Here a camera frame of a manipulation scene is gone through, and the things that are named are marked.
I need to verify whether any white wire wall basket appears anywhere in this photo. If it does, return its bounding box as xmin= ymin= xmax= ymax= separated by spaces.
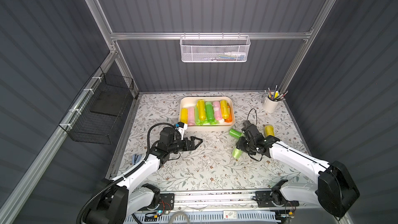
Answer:
xmin=179 ymin=35 xmax=251 ymax=63

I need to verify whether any dark green roll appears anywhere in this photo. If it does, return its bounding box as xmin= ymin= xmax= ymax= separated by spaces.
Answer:
xmin=205 ymin=101 xmax=215 ymax=124
xmin=229 ymin=129 xmax=243 ymax=140

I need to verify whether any white pen cup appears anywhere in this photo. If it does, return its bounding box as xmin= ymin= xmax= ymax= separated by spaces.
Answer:
xmin=263 ymin=96 xmax=279 ymax=113

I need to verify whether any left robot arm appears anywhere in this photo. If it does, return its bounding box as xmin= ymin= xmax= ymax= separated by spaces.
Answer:
xmin=76 ymin=122 xmax=203 ymax=224

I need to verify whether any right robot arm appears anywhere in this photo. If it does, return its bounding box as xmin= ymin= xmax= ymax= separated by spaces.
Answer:
xmin=230 ymin=120 xmax=360 ymax=219

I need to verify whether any pink roll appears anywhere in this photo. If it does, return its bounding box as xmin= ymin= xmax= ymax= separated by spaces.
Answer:
xmin=212 ymin=101 xmax=223 ymax=121
xmin=188 ymin=107 xmax=195 ymax=126

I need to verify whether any orange trash bag roll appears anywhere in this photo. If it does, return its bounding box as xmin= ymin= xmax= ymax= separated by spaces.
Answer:
xmin=225 ymin=104 xmax=233 ymax=123

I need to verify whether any light green roll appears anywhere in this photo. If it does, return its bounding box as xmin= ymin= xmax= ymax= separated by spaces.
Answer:
xmin=194 ymin=106 xmax=201 ymax=125
xmin=232 ymin=148 xmax=243 ymax=160

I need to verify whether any black wire side basket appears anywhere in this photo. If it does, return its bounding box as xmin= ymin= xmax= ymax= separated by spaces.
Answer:
xmin=60 ymin=72 xmax=135 ymax=145

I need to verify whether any blue clip on mat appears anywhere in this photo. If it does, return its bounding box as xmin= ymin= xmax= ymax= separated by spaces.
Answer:
xmin=132 ymin=153 xmax=142 ymax=165

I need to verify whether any white plastic storage box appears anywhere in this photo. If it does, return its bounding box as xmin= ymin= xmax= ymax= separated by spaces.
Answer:
xmin=178 ymin=96 xmax=236 ymax=132

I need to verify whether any floral table mat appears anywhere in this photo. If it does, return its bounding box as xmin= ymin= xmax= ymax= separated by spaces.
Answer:
xmin=118 ymin=92 xmax=310 ymax=191

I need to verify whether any yellow roll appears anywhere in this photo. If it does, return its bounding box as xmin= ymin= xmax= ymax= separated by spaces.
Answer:
xmin=197 ymin=100 xmax=206 ymax=121
xmin=264 ymin=124 xmax=275 ymax=137
xmin=220 ymin=100 xmax=230 ymax=120
xmin=180 ymin=108 xmax=188 ymax=124

